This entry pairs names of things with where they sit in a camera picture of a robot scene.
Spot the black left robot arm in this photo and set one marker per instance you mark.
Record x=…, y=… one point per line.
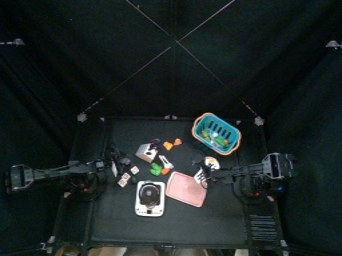
x=53, y=172

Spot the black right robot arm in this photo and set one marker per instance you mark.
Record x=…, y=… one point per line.
x=261, y=170

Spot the small wooden block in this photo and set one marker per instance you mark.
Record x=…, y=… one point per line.
x=125, y=177
x=121, y=183
x=133, y=170

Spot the white rounded toy food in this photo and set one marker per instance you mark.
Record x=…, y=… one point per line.
x=212, y=163

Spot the pink cutting board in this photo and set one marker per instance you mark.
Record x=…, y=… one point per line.
x=187, y=190

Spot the white toy cube box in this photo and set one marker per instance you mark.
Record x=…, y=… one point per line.
x=145, y=153

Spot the green leafy toy vegetable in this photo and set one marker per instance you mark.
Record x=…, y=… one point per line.
x=155, y=169

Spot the orange toy carrot piece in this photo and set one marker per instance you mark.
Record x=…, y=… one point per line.
x=165, y=171

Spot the white toy utensil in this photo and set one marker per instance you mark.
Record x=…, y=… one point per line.
x=165, y=162

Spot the purple black small toy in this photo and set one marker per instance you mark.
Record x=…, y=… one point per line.
x=155, y=142

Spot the white grey toy stove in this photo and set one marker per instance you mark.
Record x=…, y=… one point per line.
x=143, y=211

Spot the white text label sticker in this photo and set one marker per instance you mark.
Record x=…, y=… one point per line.
x=261, y=227

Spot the grey frame corner bracket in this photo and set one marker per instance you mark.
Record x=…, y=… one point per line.
x=332, y=44
x=81, y=117
x=257, y=121
x=17, y=42

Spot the thin vertical frame pole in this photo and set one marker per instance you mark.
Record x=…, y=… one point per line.
x=172, y=66

